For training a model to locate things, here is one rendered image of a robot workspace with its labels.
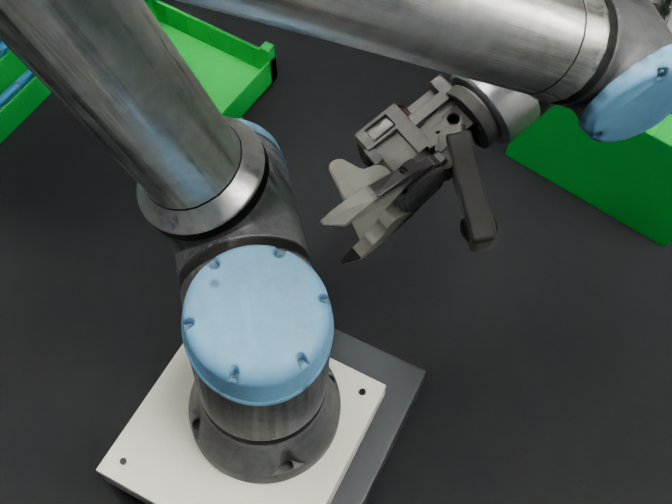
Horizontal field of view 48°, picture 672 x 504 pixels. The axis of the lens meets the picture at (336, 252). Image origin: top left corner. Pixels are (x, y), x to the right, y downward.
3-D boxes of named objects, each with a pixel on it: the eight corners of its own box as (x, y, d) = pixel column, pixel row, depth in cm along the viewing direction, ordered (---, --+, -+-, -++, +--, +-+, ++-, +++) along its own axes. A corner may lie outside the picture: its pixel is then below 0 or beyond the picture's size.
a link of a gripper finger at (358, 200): (289, 188, 71) (358, 159, 76) (329, 235, 69) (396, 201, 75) (300, 166, 68) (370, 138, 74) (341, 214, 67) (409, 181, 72)
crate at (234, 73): (278, 76, 140) (275, 44, 134) (211, 150, 132) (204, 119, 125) (151, 16, 149) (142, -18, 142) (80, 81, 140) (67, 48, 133)
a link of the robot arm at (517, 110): (535, 133, 81) (546, 92, 72) (499, 161, 81) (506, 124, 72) (478, 76, 84) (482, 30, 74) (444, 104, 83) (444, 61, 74)
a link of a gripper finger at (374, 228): (332, 227, 87) (378, 170, 83) (364, 265, 86) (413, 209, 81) (316, 231, 85) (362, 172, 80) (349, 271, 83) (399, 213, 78)
